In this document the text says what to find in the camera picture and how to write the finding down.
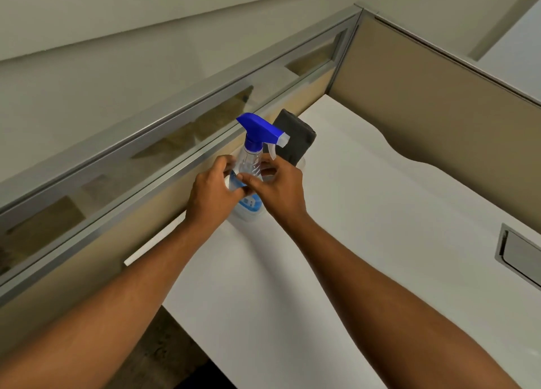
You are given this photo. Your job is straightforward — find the person's left hand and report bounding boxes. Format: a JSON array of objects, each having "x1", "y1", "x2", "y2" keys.
[{"x1": 184, "y1": 154, "x2": 250, "y2": 232}]

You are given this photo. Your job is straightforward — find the person's right hand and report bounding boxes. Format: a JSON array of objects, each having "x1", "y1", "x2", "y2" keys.
[{"x1": 238, "y1": 156, "x2": 309, "y2": 229}]

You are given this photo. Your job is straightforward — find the dark grey cleaning cloth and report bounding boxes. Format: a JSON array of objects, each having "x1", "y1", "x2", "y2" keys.
[{"x1": 261, "y1": 108, "x2": 318, "y2": 166}]

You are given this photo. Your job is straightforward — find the blue spray bottle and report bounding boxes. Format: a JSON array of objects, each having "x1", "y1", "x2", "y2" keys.
[{"x1": 228, "y1": 112, "x2": 291, "y2": 224}]

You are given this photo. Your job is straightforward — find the person's right forearm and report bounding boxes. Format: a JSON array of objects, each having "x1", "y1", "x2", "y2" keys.
[{"x1": 270, "y1": 211, "x2": 523, "y2": 389}]

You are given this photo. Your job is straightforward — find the person's left forearm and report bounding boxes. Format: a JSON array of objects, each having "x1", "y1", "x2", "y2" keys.
[{"x1": 0, "y1": 219, "x2": 212, "y2": 389}]

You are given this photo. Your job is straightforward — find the beige fabric cubicle partition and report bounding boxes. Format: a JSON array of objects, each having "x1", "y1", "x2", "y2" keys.
[{"x1": 327, "y1": 6, "x2": 541, "y2": 235}]

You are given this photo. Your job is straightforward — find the grey metal cable hatch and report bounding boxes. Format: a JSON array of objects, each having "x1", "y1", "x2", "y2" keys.
[{"x1": 494, "y1": 222, "x2": 541, "y2": 289}]

